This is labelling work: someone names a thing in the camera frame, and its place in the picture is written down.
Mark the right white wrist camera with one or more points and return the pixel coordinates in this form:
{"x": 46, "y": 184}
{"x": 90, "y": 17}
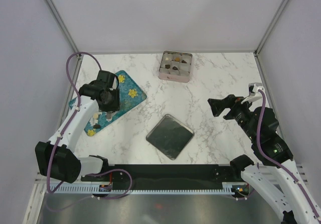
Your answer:
{"x": 255, "y": 92}

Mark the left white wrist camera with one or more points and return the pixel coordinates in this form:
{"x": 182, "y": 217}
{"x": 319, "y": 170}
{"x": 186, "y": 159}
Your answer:
{"x": 115, "y": 83}

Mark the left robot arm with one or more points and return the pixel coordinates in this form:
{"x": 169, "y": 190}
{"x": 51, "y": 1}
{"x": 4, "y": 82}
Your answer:
{"x": 56, "y": 158}

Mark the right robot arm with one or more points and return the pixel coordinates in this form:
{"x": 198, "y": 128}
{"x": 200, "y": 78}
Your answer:
{"x": 291, "y": 200}

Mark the square tin lid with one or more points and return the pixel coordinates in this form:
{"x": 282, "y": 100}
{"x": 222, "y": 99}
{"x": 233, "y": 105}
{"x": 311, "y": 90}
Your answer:
{"x": 170, "y": 136}

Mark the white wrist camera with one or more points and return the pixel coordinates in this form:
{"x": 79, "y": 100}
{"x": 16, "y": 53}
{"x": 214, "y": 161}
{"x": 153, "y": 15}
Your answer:
{"x": 115, "y": 83}
{"x": 255, "y": 92}

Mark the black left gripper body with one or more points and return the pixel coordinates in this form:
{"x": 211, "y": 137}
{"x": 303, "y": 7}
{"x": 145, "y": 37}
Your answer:
{"x": 113, "y": 101}

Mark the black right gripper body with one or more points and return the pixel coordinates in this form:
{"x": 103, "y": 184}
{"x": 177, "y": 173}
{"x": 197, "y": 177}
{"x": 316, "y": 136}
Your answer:
{"x": 239, "y": 112}

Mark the teal floral tray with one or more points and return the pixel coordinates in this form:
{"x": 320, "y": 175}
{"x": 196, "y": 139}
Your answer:
{"x": 131, "y": 95}

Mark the metal tongs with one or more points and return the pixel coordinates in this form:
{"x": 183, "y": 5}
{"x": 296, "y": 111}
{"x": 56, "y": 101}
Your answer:
{"x": 109, "y": 116}

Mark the slotted cable duct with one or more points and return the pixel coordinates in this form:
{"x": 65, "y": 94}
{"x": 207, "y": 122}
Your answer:
{"x": 96, "y": 188}

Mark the pink chocolate tin box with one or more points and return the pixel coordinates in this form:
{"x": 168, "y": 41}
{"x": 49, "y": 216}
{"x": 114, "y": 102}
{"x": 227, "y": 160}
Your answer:
{"x": 183, "y": 73}

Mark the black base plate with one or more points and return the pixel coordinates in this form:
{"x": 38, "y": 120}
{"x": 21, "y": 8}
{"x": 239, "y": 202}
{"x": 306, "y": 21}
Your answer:
{"x": 167, "y": 176}

